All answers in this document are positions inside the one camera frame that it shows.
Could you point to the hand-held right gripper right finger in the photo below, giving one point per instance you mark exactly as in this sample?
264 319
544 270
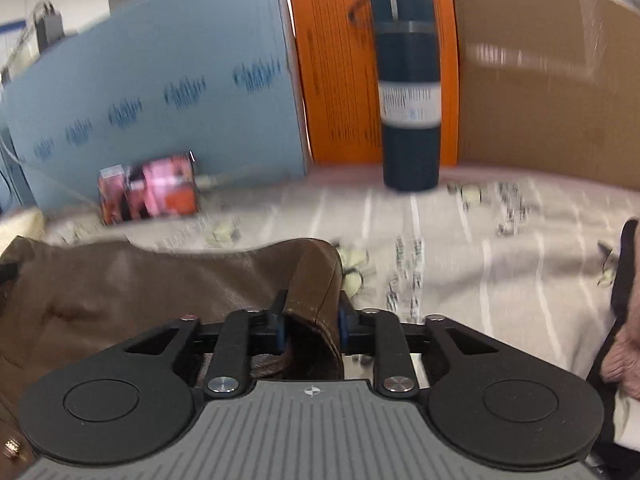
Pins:
343 321

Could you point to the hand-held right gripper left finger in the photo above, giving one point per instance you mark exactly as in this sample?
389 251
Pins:
279 327

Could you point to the brown garment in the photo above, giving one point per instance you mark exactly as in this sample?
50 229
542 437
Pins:
125 285

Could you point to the pink printed box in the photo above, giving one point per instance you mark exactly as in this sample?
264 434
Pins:
155 190

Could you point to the white printed bed sheet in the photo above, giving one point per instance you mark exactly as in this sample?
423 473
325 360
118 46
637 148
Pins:
525 270

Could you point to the dark blue tumbler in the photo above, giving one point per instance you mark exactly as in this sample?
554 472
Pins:
407 110

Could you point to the orange board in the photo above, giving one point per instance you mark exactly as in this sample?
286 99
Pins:
335 75

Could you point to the cream pillow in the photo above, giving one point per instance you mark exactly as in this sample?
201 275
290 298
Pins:
20 225

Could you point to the dark cloth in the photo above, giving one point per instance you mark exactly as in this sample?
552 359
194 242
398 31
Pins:
622 270

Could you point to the pink fuzzy cloth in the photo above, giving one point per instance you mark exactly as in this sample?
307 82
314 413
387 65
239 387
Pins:
627 350

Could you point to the brown cardboard sheet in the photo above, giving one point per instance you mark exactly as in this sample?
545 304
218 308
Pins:
545 110

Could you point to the light blue foam board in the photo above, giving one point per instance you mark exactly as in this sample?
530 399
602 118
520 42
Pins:
165 55

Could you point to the grey device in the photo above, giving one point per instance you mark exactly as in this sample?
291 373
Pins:
47 22

